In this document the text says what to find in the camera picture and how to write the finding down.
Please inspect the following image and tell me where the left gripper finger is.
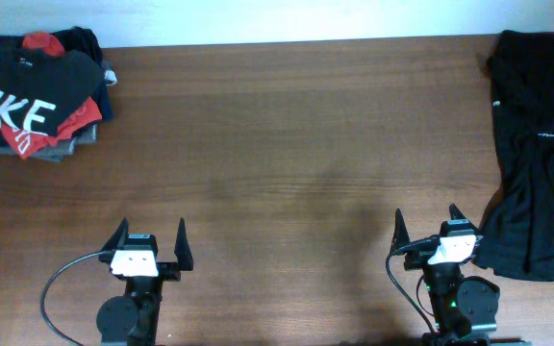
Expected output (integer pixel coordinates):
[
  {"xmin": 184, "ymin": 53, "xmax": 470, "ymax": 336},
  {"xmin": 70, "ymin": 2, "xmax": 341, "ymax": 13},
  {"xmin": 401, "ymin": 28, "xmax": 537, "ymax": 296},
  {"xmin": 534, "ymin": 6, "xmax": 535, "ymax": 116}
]
[
  {"xmin": 174, "ymin": 217, "xmax": 194, "ymax": 271},
  {"xmin": 102, "ymin": 218, "xmax": 129, "ymax": 251}
]

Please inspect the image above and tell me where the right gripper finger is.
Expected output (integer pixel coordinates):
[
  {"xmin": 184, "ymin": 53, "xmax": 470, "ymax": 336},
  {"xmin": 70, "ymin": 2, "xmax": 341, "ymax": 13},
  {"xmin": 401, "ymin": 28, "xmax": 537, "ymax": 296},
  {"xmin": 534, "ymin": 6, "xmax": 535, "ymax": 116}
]
[
  {"xmin": 448, "ymin": 204, "xmax": 480, "ymax": 235},
  {"xmin": 390, "ymin": 209, "xmax": 411, "ymax": 253}
]

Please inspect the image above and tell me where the black Sydrogen t-shirt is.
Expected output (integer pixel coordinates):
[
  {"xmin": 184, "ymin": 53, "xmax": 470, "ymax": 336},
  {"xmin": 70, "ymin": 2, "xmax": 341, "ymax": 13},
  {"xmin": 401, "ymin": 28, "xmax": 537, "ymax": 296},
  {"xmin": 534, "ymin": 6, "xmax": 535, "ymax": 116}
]
[{"xmin": 474, "ymin": 31, "xmax": 554, "ymax": 282}]

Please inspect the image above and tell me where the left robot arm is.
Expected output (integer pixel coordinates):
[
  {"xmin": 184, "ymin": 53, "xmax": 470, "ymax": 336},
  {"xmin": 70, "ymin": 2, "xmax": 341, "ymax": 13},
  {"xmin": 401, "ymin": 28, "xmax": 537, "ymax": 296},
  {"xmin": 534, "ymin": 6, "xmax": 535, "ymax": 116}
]
[{"xmin": 96, "ymin": 219, "xmax": 194, "ymax": 346}]

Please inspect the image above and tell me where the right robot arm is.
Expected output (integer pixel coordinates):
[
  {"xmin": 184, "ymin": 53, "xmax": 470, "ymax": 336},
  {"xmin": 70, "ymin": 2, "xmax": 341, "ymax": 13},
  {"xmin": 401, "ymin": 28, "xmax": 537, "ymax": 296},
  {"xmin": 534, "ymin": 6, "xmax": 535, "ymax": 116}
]
[{"xmin": 386, "ymin": 204, "xmax": 500, "ymax": 345}]

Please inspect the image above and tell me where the grey folded t-shirt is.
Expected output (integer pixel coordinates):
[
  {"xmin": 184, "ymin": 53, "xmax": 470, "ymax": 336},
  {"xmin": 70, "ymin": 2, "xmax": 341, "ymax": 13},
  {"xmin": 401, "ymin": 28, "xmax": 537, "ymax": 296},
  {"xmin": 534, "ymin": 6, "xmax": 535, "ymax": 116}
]
[{"xmin": 0, "ymin": 126, "xmax": 78, "ymax": 161}]

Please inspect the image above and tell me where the red folded t-shirt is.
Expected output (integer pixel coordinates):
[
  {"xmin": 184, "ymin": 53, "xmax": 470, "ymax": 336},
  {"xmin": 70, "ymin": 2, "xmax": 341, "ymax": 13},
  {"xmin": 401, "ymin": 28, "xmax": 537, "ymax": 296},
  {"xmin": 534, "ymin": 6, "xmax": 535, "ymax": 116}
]
[{"xmin": 0, "ymin": 32, "xmax": 104, "ymax": 159}]

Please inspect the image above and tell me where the navy folded t-shirt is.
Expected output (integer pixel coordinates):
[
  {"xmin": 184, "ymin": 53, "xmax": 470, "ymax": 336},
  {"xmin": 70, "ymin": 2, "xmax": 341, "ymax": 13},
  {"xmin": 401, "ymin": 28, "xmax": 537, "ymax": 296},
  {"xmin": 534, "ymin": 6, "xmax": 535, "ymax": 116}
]
[{"xmin": 0, "ymin": 27, "xmax": 114, "ymax": 147}]

